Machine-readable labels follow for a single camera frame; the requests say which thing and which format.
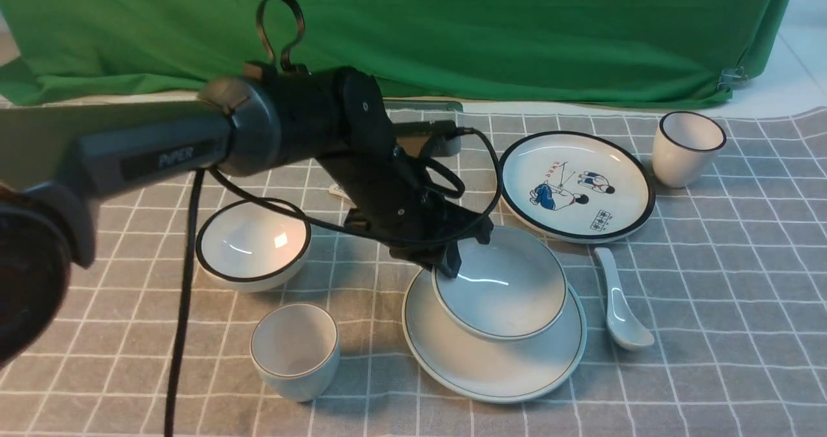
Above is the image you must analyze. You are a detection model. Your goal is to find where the pale green ceramic cup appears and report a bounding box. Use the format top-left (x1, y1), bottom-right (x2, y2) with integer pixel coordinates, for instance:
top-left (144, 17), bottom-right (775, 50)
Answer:
top-left (250, 303), bottom-right (342, 403)

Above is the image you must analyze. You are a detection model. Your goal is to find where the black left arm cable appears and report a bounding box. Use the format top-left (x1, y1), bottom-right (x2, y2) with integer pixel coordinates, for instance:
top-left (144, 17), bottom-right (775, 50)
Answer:
top-left (163, 0), bottom-right (503, 437)

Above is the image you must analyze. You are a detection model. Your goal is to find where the plain white ceramic spoon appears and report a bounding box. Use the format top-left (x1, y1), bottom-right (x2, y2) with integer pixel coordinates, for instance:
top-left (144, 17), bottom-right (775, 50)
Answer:
top-left (593, 246), bottom-right (654, 351)

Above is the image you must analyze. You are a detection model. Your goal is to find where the white spoon with print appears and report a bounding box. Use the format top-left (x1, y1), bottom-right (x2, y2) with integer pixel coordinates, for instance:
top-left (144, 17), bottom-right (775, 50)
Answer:
top-left (328, 184), bottom-right (352, 202)

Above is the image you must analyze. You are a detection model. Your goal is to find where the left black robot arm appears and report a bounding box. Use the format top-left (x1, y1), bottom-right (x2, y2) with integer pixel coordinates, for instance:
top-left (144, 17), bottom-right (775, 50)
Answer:
top-left (1, 63), bottom-right (493, 363)

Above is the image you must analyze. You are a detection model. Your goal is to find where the grey checked tablecloth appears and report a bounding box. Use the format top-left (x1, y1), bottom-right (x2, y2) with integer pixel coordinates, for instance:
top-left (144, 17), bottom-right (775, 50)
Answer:
top-left (1, 107), bottom-right (825, 436)

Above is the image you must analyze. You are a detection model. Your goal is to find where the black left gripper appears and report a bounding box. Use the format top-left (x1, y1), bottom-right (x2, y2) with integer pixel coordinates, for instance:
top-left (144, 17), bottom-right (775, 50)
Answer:
top-left (317, 145), bottom-right (494, 280)

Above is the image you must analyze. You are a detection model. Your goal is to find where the pale green ceramic bowl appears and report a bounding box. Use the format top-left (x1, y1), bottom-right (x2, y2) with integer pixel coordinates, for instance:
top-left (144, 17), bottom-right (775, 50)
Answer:
top-left (432, 226), bottom-right (569, 341)

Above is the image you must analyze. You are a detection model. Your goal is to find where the pale green large plate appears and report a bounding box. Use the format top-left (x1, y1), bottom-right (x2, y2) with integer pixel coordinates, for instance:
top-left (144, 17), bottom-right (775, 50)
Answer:
top-left (402, 270), bottom-right (587, 404)

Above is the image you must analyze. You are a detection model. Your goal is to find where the metal clip on backdrop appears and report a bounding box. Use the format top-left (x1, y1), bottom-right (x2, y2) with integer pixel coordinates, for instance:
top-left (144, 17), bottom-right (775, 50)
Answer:
top-left (716, 66), bottom-right (750, 91)

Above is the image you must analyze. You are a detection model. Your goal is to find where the black rimmed illustrated plate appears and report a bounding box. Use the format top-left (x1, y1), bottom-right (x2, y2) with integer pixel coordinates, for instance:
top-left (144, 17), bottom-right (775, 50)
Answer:
top-left (499, 131), bottom-right (656, 244)

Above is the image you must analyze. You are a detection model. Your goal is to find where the black rimmed white cup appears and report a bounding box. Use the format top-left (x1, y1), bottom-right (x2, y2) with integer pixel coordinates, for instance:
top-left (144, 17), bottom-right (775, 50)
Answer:
top-left (652, 112), bottom-right (728, 189)

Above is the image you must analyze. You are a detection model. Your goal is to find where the black rimmed white bowl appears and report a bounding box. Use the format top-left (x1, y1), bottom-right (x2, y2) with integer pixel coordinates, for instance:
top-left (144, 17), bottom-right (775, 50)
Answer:
top-left (196, 200), bottom-right (312, 293)

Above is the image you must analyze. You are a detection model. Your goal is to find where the green backdrop cloth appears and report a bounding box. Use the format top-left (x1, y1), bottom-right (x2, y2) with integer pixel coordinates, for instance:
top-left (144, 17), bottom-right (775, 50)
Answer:
top-left (1, 0), bottom-right (789, 110)

